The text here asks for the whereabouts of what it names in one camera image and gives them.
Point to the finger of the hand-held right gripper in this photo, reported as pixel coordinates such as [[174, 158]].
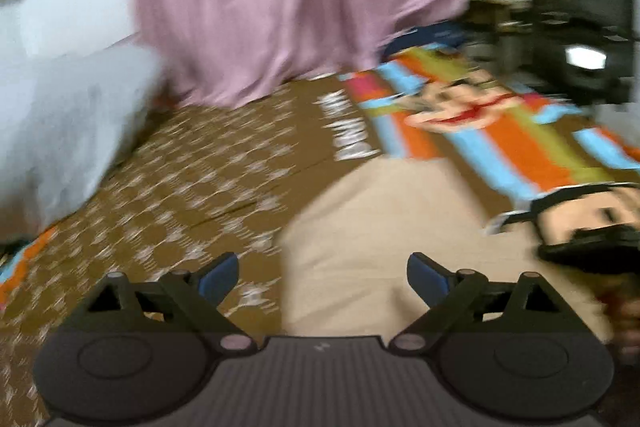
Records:
[[567, 249]]

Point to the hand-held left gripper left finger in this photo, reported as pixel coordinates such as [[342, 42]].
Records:
[[217, 279]]

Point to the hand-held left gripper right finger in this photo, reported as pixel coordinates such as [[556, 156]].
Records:
[[427, 279]]

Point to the beige garment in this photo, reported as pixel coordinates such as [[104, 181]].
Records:
[[375, 217]]

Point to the colourful printed blanket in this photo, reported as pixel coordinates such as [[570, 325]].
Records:
[[200, 187]]

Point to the white pillow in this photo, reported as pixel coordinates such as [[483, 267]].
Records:
[[65, 122]]

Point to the blue cloth item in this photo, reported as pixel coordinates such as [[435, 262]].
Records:
[[430, 37]]

